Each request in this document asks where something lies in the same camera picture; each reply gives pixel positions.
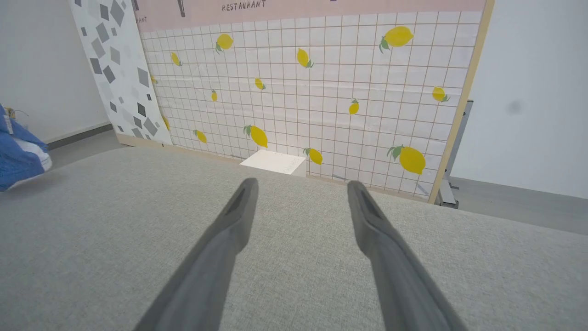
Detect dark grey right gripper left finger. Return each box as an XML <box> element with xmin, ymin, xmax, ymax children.
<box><xmin>134</xmin><ymin>178</ymin><xmax>260</xmax><ymax>331</ymax></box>

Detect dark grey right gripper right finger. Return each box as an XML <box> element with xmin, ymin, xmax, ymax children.
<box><xmin>347</xmin><ymin>180</ymin><xmax>467</xmax><ymax>331</ymax></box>

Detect blue and white shorts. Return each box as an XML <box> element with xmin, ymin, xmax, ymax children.
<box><xmin>0</xmin><ymin>103</ymin><xmax>53</xmax><ymax>192</ymax></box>

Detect small white box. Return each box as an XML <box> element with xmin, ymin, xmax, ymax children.
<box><xmin>239</xmin><ymin>149</ymin><xmax>307</xmax><ymax>178</ymax></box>

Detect grey metal panel stand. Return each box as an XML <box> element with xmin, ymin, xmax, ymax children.
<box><xmin>434</xmin><ymin>100</ymin><xmax>474</xmax><ymax>209</ymax></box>

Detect lemon print tile backdrop panel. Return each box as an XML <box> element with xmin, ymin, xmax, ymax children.
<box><xmin>133</xmin><ymin>0</ymin><xmax>496</xmax><ymax>204</ymax></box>

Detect grey terrazzo print panel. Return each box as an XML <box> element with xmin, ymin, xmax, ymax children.
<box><xmin>68</xmin><ymin>0</ymin><xmax>173</xmax><ymax>147</ymax></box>

